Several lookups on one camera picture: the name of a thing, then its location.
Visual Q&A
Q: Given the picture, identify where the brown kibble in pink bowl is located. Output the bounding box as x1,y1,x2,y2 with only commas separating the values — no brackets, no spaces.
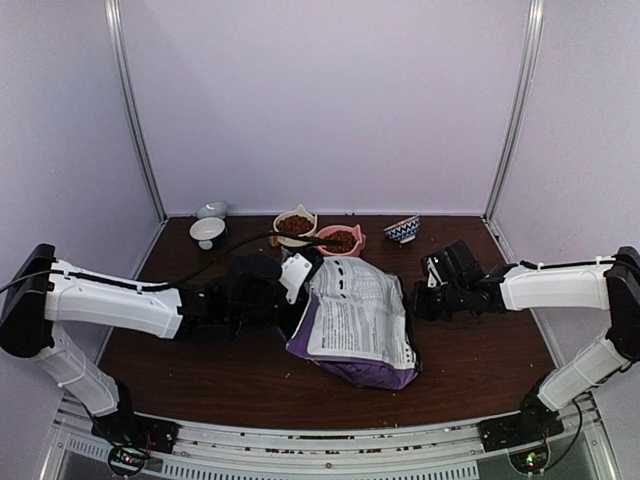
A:
324,230,358,254

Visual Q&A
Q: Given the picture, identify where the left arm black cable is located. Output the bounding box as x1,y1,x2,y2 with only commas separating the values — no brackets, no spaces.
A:
0,230,346,296

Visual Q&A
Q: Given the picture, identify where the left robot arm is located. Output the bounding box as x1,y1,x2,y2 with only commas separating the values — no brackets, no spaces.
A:
1,244,312,444

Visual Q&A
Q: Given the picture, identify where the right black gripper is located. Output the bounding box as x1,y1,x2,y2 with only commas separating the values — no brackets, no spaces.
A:
403,281,467,323

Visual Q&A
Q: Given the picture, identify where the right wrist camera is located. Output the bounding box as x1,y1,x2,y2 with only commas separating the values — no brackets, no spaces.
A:
421,256,448,288

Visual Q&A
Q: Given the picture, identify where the aluminium frame post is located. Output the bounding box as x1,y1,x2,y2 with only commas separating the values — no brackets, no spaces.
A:
483,0,545,223
104,0,168,223

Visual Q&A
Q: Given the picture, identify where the right aluminium frame post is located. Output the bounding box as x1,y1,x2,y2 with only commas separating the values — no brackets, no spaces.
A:
483,0,545,223

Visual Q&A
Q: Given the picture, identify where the cream cat-ear pet bowl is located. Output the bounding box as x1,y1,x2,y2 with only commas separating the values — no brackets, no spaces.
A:
273,204,318,237

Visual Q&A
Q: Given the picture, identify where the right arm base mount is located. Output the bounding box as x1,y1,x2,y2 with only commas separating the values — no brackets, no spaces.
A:
478,380,564,452

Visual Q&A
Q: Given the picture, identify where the purple pet food bag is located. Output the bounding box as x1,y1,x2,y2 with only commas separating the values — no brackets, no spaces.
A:
285,256,422,391

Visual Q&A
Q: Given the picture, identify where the light blue striped bowl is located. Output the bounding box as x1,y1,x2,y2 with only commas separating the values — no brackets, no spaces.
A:
195,201,230,220

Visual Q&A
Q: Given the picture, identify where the pink cat-ear pet bowl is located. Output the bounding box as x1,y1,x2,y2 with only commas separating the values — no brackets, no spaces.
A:
317,224,366,257

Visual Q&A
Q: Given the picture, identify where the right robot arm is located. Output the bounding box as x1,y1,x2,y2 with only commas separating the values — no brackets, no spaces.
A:
411,241,639,442

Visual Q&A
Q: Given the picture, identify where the navy white-dotted bowl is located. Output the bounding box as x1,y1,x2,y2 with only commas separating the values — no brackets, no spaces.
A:
189,217,227,251

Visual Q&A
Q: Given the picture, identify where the brown kibble in cream bowl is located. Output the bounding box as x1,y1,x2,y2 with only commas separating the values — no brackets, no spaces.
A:
277,215,314,235

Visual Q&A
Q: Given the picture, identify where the left aluminium frame post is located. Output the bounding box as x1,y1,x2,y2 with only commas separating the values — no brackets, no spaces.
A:
104,0,168,223

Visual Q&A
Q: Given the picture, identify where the blue zigzag patterned bowl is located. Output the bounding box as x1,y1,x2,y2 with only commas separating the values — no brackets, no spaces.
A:
383,215,421,244

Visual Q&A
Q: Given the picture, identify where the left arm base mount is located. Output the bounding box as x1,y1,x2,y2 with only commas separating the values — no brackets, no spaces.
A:
90,380,179,454

